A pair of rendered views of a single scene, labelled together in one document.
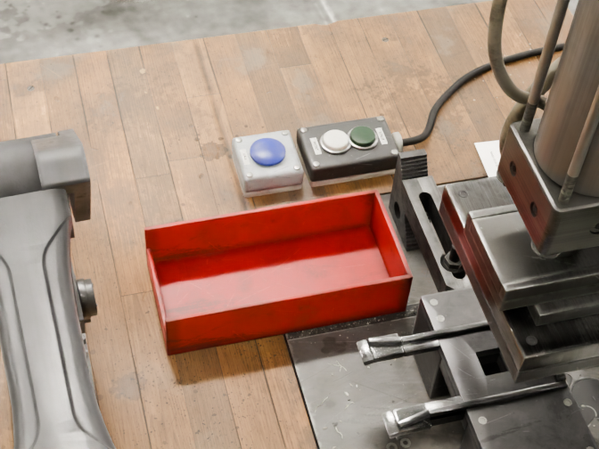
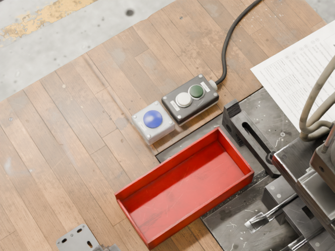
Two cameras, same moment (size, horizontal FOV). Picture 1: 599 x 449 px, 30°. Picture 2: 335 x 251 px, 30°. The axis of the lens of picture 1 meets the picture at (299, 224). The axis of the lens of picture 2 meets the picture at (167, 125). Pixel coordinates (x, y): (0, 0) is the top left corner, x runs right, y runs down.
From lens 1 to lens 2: 0.43 m
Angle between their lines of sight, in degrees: 16
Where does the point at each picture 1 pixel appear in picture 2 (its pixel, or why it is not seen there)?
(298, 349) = (209, 223)
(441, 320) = (279, 196)
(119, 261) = (103, 206)
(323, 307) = (216, 201)
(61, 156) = not seen: outside the picture
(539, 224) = not seen: outside the picture
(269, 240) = (172, 167)
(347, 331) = (229, 204)
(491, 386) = (315, 224)
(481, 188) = (291, 150)
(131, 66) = (57, 85)
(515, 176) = (324, 173)
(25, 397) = not seen: outside the picture
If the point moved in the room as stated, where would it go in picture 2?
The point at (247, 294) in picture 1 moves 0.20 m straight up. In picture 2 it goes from (173, 202) to (171, 168)
